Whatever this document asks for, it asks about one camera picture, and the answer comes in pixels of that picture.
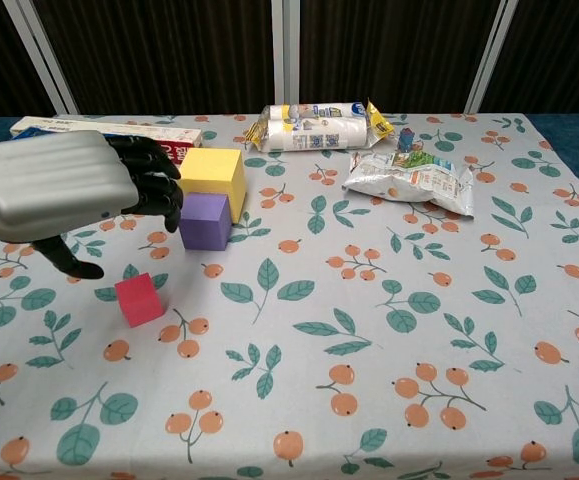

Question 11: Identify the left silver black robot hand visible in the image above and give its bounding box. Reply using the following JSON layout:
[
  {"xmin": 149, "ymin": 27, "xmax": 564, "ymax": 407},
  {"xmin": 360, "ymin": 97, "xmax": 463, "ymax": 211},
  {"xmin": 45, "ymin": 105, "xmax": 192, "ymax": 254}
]
[{"xmin": 0, "ymin": 130, "xmax": 184, "ymax": 280}]

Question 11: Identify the floral fruit print tablecloth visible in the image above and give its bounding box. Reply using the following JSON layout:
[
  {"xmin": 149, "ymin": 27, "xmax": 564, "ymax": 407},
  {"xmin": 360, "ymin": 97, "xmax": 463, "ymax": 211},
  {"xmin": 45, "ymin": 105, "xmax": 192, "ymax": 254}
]
[{"xmin": 0, "ymin": 113, "xmax": 579, "ymax": 480}]

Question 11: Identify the small blue wrapped candy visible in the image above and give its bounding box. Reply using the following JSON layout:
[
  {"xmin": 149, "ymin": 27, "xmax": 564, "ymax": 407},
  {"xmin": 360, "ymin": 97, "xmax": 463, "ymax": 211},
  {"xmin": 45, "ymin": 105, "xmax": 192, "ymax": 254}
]
[{"xmin": 396, "ymin": 127, "xmax": 423, "ymax": 153}]

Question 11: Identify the large yellow foam cube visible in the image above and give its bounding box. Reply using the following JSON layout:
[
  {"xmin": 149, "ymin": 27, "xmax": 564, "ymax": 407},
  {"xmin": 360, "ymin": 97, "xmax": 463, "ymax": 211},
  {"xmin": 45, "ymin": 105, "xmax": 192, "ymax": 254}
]
[{"xmin": 177, "ymin": 147, "xmax": 247, "ymax": 225}]

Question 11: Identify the white yellow snack bag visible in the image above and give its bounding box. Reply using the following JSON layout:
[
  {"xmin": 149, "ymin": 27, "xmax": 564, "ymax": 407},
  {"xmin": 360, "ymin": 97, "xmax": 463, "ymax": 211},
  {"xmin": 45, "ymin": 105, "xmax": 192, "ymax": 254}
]
[{"xmin": 245, "ymin": 102, "xmax": 370, "ymax": 153}]

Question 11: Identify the silver crumpled snack bag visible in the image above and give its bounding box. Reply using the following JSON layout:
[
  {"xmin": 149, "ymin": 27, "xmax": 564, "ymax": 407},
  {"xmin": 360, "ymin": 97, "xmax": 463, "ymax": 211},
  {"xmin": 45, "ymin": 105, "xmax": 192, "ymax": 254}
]
[{"xmin": 341, "ymin": 149, "xmax": 475, "ymax": 220}]

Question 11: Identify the small pink foam cube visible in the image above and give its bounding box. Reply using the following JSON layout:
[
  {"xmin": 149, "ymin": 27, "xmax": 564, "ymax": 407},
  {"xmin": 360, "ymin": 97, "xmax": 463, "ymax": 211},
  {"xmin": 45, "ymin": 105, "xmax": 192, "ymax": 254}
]
[{"xmin": 114, "ymin": 272, "xmax": 165, "ymax": 329}]

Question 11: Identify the yellow snack packet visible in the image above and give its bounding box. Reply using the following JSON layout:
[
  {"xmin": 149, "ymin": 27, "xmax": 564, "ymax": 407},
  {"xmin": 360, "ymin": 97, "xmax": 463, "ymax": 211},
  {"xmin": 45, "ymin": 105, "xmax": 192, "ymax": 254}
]
[{"xmin": 365, "ymin": 98, "xmax": 395, "ymax": 146}]

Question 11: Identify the medium purple foam cube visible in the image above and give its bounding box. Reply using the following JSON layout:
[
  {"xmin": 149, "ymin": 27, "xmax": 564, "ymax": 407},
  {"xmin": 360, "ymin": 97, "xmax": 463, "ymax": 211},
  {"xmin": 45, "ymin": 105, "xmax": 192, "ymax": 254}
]
[{"xmin": 178, "ymin": 192, "xmax": 233, "ymax": 252}]

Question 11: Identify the long white red box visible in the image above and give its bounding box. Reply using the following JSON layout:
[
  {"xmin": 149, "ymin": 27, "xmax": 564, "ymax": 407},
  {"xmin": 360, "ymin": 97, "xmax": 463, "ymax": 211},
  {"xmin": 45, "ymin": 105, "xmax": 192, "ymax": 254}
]
[{"xmin": 9, "ymin": 115, "xmax": 204, "ymax": 166}]

